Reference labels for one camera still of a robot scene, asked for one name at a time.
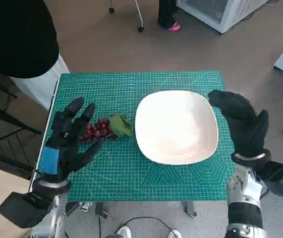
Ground silver table clamp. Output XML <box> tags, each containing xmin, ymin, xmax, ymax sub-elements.
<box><xmin>66</xmin><ymin>201</ymin><xmax>93</xmax><ymax>212</ymax></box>

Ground green cutting mat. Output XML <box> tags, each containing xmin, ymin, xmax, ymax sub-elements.
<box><xmin>34</xmin><ymin>70</ymin><xmax>236</xmax><ymax>202</ymax></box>

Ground white square plate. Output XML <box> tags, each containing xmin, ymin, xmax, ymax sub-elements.
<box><xmin>134</xmin><ymin>90</ymin><xmax>219</xmax><ymax>166</ymax></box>

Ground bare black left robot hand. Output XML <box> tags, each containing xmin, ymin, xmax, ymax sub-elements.
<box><xmin>37</xmin><ymin>97</ymin><xmax>105</xmax><ymax>184</ymax></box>

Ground white chair leg with caster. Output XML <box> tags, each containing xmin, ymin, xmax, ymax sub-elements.
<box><xmin>135</xmin><ymin>0</ymin><xmax>146</xmax><ymax>32</ymax></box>

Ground white table edge rail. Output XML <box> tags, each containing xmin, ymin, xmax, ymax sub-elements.
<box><xmin>33</xmin><ymin>79</ymin><xmax>59</xmax><ymax>174</ymax></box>

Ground black metal rack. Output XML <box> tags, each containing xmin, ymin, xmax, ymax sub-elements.
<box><xmin>0</xmin><ymin>64</ymin><xmax>44</xmax><ymax>179</ymax></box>

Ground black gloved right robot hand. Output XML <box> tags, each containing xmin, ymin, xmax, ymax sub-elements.
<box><xmin>208</xmin><ymin>89</ymin><xmax>270</xmax><ymax>158</ymax></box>

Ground black floor cable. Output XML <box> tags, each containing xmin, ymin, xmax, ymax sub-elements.
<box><xmin>113</xmin><ymin>216</ymin><xmax>179</xmax><ymax>238</ymax></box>

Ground large white mesh cabinet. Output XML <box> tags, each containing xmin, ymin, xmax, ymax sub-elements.
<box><xmin>175</xmin><ymin>0</ymin><xmax>271</xmax><ymax>34</ymax></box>

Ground red toy grapes with leaf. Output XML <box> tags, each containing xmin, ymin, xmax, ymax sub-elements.
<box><xmin>77</xmin><ymin>114</ymin><xmax>134</xmax><ymax>144</ymax></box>

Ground light wooden desk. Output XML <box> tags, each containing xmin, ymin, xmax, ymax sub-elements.
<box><xmin>0</xmin><ymin>163</ymin><xmax>34</xmax><ymax>238</ymax></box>

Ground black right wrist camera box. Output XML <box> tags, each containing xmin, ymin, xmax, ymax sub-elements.
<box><xmin>256</xmin><ymin>161</ymin><xmax>283</xmax><ymax>198</ymax></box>

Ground person with pink shoe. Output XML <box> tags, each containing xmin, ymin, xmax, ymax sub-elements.
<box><xmin>158</xmin><ymin>0</ymin><xmax>181</xmax><ymax>32</ymax></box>

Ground person in black top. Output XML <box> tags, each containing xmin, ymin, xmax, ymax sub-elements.
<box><xmin>0</xmin><ymin>0</ymin><xmax>70</xmax><ymax>111</ymax></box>

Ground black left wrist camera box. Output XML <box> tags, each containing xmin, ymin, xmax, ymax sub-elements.
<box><xmin>0</xmin><ymin>192</ymin><xmax>51</xmax><ymax>229</ymax></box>

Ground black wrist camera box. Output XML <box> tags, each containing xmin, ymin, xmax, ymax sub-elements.
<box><xmin>0</xmin><ymin>192</ymin><xmax>51</xmax><ymax>229</ymax></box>
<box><xmin>256</xmin><ymin>161</ymin><xmax>283</xmax><ymax>198</ymax></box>

